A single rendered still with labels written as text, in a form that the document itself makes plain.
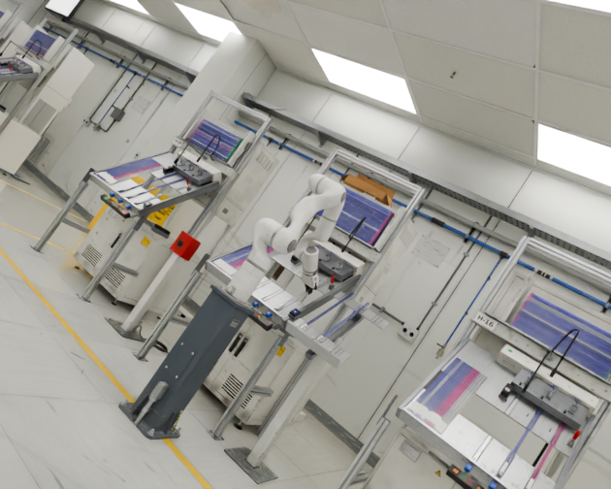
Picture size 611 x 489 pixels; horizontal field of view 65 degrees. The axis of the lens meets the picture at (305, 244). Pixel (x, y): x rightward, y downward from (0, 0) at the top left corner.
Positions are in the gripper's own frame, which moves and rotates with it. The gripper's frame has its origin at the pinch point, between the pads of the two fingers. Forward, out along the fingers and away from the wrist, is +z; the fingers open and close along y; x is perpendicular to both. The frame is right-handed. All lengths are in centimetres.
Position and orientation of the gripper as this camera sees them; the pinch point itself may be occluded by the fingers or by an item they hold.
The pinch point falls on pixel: (308, 289)
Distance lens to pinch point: 291.2
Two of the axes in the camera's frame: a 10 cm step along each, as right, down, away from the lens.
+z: -0.3, 7.7, 6.4
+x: -6.9, 4.5, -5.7
